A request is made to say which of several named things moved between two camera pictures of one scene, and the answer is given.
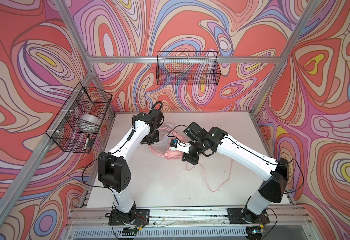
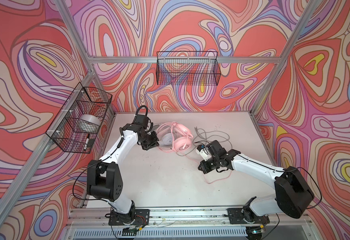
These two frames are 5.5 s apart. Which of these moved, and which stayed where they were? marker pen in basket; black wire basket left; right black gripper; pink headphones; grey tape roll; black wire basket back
Moved: right black gripper; pink headphones
Stayed: grey tape roll; marker pen in basket; black wire basket back; black wire basket left
